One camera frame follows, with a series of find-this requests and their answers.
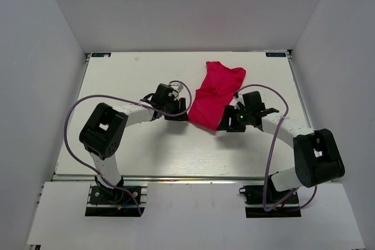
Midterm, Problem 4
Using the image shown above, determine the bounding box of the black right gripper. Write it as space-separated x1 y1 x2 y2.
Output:
217 104 253 132

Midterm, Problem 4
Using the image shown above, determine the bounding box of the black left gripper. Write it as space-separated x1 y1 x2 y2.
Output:
162 97 189 121

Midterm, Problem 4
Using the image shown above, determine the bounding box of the red t shirt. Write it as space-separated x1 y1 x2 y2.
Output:
188 61 246 131

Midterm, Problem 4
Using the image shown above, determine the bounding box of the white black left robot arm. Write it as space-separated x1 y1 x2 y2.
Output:
79 81 188 203

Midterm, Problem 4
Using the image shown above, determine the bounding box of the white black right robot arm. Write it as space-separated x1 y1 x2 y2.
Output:
217 91 345 204

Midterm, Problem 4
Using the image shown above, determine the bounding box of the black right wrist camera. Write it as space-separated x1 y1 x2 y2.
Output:
261 108 279 116

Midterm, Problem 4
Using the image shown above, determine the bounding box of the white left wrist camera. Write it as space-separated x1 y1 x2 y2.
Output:
171 83 184 93

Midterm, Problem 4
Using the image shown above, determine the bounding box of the aluminium table frame rail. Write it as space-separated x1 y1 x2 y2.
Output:
286 49 333 181

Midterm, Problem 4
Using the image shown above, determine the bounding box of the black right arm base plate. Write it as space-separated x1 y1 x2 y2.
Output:
238 185 301 218

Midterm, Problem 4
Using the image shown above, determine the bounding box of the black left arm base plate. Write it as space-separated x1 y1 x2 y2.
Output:
85 185 141 218

